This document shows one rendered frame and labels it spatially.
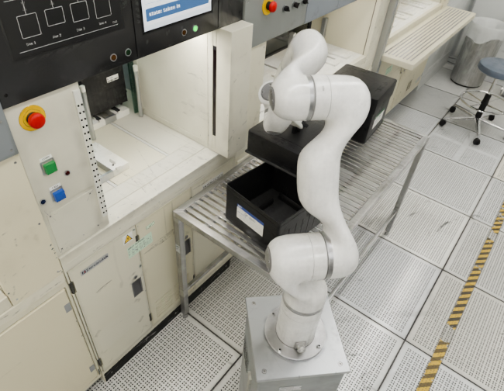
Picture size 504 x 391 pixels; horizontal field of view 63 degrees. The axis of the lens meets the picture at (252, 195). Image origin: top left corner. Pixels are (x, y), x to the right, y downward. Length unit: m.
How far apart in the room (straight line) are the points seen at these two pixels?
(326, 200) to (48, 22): 0.75
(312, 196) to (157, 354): 1.42
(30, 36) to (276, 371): 1.06
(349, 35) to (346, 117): 2.01
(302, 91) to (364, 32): 1.99
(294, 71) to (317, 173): 0.23
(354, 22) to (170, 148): 1.57
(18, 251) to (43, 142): 0.33
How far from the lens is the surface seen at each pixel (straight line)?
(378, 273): 2.61
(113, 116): 2.03
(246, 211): 1.51
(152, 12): 1.30
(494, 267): 2.99
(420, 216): 3.08
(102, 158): 1.76
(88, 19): 1.17
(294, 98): 0.90
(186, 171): 1.69
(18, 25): 1.09
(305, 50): 1.00
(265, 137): 1.57
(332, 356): 1.35
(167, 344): 2.20
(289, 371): 1.30
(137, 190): 1.63
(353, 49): 2.94
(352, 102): 0.95
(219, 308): 2.29
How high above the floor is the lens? 1.92
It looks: 42 degrees down
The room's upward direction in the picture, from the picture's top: 5 degrees clockwise
